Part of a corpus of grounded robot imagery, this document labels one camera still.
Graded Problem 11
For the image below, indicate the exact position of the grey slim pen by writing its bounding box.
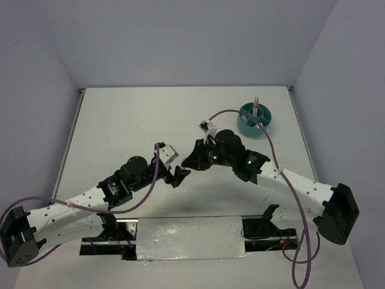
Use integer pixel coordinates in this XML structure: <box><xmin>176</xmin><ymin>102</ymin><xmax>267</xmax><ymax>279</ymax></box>
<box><xmin>254</xmin><ymin>96</ymin><xmax>259</xmax><ymax>116</ymax></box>

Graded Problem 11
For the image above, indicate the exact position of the silver foil tape sheet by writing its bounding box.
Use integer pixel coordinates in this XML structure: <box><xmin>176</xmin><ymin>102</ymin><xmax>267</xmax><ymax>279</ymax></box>
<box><xmin>136</xmin><ymin>216</ymin><xmax>247</xmax><ymax>261</ymax></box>

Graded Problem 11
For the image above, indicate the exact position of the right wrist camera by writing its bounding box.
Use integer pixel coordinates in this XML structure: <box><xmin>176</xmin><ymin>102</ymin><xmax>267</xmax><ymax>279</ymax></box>
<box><xmin>199</xmin><ymin>120</ymin><xmax>217</xmax><ymax>144</ymax></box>

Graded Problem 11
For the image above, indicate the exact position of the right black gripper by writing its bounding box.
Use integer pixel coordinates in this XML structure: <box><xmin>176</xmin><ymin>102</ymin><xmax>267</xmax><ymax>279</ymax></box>
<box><xmin>182</xmin><ymin>137</ymin><xmax>235</xmax><ymax>170</ymax></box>

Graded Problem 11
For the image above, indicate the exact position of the teal round organizer container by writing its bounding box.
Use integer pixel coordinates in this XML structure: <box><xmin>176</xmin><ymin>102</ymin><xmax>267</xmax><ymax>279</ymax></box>
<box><xmin>237</xmin><ymin>102</ymin><xmax>272</xmax><ymax>138</ymax></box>

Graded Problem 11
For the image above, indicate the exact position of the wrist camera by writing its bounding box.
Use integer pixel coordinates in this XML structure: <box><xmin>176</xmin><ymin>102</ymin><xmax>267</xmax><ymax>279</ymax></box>
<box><xmin>199</xmin><ymin>120</ymin><xmax>217</xmax><ymax>144</ymax></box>
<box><xmin>154</xmin><ymin>142</ymin><xmax>179</xmax><ymax>169</ymax></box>

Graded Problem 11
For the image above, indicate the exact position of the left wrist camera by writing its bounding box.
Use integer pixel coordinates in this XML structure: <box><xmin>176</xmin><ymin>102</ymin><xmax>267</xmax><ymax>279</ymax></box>
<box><xmin>154</xmin><ymin>142</ymin><xmax>179</xmax><ymax>169</ymax></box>

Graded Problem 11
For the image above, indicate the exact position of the red transparent pen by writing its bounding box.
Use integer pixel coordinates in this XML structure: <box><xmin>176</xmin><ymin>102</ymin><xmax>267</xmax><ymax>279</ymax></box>
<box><xmin>253</xmin><ymin>96</ymin><xmax>256</xmax><ymax>117</ymax></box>

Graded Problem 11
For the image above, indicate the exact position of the clear tape roll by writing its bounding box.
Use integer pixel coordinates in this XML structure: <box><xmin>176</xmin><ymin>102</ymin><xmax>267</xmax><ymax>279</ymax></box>
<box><xmin>241</xmin><ymin>116</ymin><xmax>249</xmax><ymax>123</ymax></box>

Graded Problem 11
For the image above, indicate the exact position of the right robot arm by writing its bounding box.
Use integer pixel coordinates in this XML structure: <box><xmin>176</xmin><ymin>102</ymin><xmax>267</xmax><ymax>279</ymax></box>
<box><xmin>182</xmin><ymin>129</ymin><xmax>360</xmax><ymax>245</ymax></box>

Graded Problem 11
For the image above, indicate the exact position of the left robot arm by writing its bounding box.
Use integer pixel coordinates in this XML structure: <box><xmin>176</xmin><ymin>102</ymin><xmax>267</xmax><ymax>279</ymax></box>
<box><xmin>1</xmin><ymin>155</ymin><xmax>191</xmax><ymax>268</ymax></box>

